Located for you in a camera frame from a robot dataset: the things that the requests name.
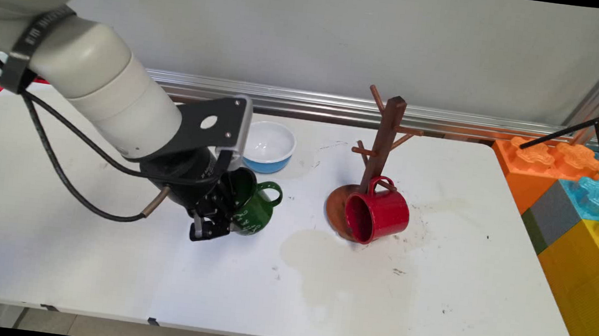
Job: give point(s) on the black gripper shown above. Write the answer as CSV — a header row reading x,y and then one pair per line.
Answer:
x,y
187,178

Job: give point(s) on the green enamel mug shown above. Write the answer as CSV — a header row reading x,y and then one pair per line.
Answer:
x,y
258,216

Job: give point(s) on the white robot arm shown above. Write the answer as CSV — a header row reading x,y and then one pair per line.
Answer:
x,y
93,68

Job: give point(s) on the white bowl with blue outside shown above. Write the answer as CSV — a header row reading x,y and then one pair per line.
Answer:
x,y
269,142

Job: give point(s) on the black table edge clip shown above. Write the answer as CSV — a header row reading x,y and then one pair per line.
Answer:
x,y
153,321

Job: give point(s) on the red enamel mug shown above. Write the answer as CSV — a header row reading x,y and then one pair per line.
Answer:
x,y
384,213

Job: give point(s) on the brown wooden mug tree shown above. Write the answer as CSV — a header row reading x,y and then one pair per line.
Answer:
x,y
386,138

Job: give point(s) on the orange giant building block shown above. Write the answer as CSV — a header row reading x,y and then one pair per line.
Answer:
x,y
521,180

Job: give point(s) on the green giant building block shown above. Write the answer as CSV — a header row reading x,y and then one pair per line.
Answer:
x,y
532,231

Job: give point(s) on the gray giant building block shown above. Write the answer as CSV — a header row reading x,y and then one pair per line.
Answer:
x,y
556,214

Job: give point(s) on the black tripod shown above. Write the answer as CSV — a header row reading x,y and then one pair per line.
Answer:
x,y
582,126

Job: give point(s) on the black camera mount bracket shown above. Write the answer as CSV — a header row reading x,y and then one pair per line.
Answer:
x,y
198,124

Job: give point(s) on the horizontal aluminium rail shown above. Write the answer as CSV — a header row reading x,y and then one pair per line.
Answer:
x,y
295,101

